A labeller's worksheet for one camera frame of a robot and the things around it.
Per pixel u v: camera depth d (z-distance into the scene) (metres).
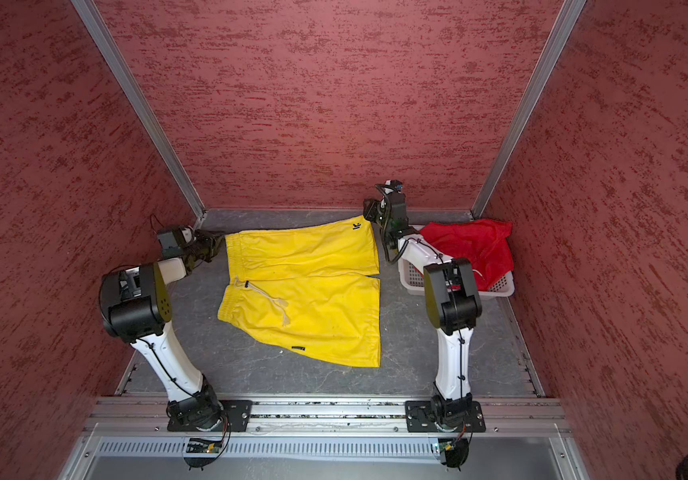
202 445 0.73
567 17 0.72
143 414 0.76
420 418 0.74
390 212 0.76
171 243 0.79
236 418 0.74
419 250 0.65
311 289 0.97
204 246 0.90
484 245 1.00
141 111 0.90
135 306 0.53
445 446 0.71
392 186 0.85
